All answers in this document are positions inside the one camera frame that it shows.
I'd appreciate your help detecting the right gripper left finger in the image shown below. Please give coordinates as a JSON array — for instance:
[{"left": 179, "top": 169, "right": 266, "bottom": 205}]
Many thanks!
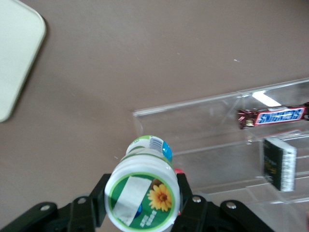
[{"left": 0, "top": 173, "right": 112, "bottom": 232}]

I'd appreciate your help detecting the clear acrylic stepped shelf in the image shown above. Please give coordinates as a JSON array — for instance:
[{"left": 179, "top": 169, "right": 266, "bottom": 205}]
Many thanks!
[{"left": 132, "top": 77, "right": 309, "bottom": 215}]

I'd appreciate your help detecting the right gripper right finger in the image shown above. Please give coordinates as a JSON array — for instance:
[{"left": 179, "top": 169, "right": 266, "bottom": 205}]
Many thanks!
[{"left": 169, "top": 172, "right": 276, "bottom": 232}]

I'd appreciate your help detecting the snickers chocolate bar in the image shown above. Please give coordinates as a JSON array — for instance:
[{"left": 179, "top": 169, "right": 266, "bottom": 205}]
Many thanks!
[{"left": 236, "top": 102, "right": 309, "bottom": 131}]

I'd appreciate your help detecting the green gum bottle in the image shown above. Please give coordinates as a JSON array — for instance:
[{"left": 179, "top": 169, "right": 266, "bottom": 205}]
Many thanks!
[{"left": 104, "top": 135, "right": 182, "bottom": 231}]

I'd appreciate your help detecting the small dark green box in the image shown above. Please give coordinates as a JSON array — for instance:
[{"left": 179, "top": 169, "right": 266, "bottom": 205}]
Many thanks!
[{"left": 261, "top": 136, "right": 298, "bottom": 192}]

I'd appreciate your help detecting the beige plastic tray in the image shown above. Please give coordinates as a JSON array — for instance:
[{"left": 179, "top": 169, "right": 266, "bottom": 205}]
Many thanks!
[{"left": 0, "top": 0, "right": 47, "bottom": 123}]

